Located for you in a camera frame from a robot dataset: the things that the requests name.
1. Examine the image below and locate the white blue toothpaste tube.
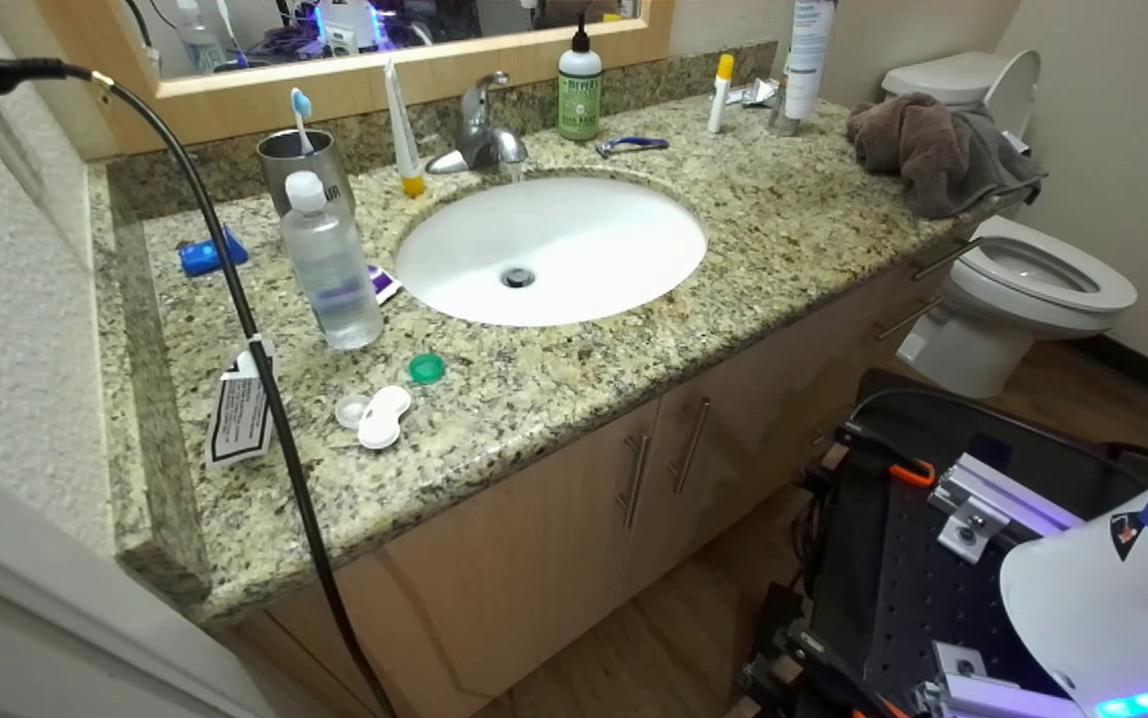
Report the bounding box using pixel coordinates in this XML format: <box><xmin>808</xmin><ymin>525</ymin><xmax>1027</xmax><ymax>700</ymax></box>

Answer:
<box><xmin>781</xmin><ymin>0</ymin><xmax>840</xmax><ymax>128</ymax></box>

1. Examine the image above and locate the white oval sink basin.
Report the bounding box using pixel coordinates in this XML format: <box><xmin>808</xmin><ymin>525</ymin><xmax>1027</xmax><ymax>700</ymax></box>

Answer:
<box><xmin>392</xmin><ymin>170</ymin><xmax>715</xmax><ymax>331</ymax></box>

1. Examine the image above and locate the green round cap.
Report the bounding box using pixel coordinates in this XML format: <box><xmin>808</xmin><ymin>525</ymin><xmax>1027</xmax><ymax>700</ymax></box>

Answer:
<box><xmin>408</xmin><ymin>349</ymin><xmax>450</xmax><ymax>387</ymax></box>

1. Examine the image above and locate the white contact lens case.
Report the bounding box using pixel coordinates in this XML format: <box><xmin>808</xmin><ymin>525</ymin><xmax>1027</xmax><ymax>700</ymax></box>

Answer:
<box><xmin>353</xmin><ymin>379</ymin><xmax>413</xmax><ymax>456</ymax></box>

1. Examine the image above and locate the small purple white packet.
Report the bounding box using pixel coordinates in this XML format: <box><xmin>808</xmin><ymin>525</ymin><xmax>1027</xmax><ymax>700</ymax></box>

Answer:
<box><xmin>368</xmin><ymin>258</ymin><xmax>408</xmax><ymax>306</ymax></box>

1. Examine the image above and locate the wooden cabinet door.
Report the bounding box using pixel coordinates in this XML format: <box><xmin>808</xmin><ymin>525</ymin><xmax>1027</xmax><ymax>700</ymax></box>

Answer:
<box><xmin>258</xmin><ymin>383</ymin><xmax>668</xmax><ymax>718</ymax></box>
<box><xmin>658</xmin><ymin>252</ymin><xmax>966</xmax><ymax>561</ymax></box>

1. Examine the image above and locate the blue razor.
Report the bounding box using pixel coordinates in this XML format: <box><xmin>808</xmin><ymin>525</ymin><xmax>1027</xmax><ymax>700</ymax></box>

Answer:
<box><xmin>593</xmin><ymin>131</ymin><xmax>672</xmax><ymax>165</ymax></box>

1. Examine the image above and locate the clear round cap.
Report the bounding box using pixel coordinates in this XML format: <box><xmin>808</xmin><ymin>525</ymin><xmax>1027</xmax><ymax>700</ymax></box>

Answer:
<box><xmin>332</xmin><ymin>391</ymin><xmax>373</xmax><ymax>432</ymax></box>

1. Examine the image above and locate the chrome sink faucet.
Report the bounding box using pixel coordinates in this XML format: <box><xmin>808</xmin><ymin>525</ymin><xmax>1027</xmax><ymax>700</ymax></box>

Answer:
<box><xmin>428</xmin><ymin>67</ymin><xmax>532</xmax><ymax>176</ymax></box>

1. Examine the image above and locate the clear bottle with white cap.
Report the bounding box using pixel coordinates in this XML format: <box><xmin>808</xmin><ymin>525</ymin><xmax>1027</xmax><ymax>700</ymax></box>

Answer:
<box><xmin>276</xmin><ymin>168</ymin><xmax>387</xmax><ymax>354</ymax></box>

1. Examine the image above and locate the green soap pump bottle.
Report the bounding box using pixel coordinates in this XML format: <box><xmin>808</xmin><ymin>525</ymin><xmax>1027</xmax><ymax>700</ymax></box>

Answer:
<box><xmin>553</xmin><ymin>10</ymin><xmax>610</xmax><ymax>149</ymax></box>

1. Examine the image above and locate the white tube with yellow base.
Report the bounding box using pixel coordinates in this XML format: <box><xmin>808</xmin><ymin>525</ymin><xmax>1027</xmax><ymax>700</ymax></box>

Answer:
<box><xmin>380</xmin><ymin>57</ymin><xmax>431</xmax><ymax>205</ymax></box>

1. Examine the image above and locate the small white yellow-capped tube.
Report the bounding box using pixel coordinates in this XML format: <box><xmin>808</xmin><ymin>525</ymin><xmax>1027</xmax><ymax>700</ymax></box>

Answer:
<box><xmin>704</xmin><ymin>47</ymin><xmax>743</xmax><ymax>140</ymax></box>

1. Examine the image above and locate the silver foil packet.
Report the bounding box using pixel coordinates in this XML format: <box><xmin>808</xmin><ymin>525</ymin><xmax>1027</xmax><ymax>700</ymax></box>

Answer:
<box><xmin>732</xmin><ymin>71</ymin><xmax>784</xmax><ymax>113</ymax></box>

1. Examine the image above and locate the orange black clamp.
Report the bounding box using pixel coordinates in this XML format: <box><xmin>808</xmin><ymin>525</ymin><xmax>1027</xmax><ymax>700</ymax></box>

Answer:
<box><xmin>840</xmin><ymin>427</ymin><xmax>939</xmax><ymax>495</ymax></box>

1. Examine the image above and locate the grey toothbrush cup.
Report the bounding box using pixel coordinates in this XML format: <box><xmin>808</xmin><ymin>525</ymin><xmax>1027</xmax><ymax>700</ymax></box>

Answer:
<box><xmin>250</xmin><ymin>123</ymin><xmax>353</xmax><ymax>224</ymax></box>

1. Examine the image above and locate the wooden framed mirror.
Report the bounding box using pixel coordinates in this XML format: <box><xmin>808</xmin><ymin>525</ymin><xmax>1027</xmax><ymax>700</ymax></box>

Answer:
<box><xmin>33</xmin><ymin>0</ymin><xmax>678</xmax><ymax>153</ymax></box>

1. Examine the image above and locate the white blue toothbrush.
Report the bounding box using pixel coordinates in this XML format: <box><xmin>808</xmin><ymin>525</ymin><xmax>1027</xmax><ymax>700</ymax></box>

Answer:
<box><xmin>282</xmin><ymin>85</ymin><xmax>318</xmax><ymax>158</ymax></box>

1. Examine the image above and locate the black robot cart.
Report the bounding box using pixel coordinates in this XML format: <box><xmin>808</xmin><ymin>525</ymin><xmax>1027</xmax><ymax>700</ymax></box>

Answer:
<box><xmin>737</xmin><ymin>369</ymin><xmax>1148</xmax><ymax>718</ymax></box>

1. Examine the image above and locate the small blue plastic item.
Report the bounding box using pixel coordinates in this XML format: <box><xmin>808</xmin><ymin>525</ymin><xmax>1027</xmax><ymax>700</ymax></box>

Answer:
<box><xmin>171</xmin><ymin>226</ymin><xmax>254</xmax><ymax>278</ymax></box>

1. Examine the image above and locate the brown towel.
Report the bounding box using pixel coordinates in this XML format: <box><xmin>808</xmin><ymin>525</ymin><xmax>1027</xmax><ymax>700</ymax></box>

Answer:
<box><xmin>844</xmin><ymin>91</ymin><xmax>973</xmax><ymax>224</ymax></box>

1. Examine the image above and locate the white toilet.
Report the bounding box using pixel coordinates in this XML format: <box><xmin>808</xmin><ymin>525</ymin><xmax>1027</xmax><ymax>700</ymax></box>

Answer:
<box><xmin>880</xmin><ymin>47</ymin><xmax>1145</xmax><ymax>399</ymax></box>

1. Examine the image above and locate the grey cloth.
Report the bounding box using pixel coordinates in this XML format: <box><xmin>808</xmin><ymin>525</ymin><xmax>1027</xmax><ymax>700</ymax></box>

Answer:
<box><xmin>949</xmin><ymin>105</ymin><xmax>1046</xmax><ymax>210</ymax></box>

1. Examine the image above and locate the metal cabinet door handle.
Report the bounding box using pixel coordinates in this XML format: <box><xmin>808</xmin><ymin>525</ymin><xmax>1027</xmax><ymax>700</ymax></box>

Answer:
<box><xmin>613</xmin><ymin>422</ymin><xmax>658</xmax><ymax>529</ymax></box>

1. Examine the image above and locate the white cable warning tag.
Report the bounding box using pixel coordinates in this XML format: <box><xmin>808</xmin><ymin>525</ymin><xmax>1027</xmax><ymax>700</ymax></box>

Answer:
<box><xmin>207</xmin><ymin>349</ymin><xmax>276</xmax><ymax>466</ymax></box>

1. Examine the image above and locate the black power cable with plug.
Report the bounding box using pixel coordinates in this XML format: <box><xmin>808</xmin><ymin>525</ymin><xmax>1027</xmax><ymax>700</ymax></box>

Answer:
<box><xmin>0</xmin><ymin>47</ymin><xmax>399</xmax><ymax>718</ymax></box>

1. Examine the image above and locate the aluminium extrusion bracket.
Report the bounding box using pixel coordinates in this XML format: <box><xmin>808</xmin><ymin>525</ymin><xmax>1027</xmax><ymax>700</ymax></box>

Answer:
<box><xmin>929</xmin><ymin>638</ymin><xmax>1072</xmax><ymax>718</ymax></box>
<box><xmin>931</xmin><ymin>452</ymin><xmax>1086</xmax><ymax>561</ymax></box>

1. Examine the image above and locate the white door frame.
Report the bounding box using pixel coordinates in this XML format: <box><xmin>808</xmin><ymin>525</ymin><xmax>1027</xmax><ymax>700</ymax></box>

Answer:
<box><xmin>0</xmin><ymin>435</ymin><xmax>279</xmax><ymax>718</ymax></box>

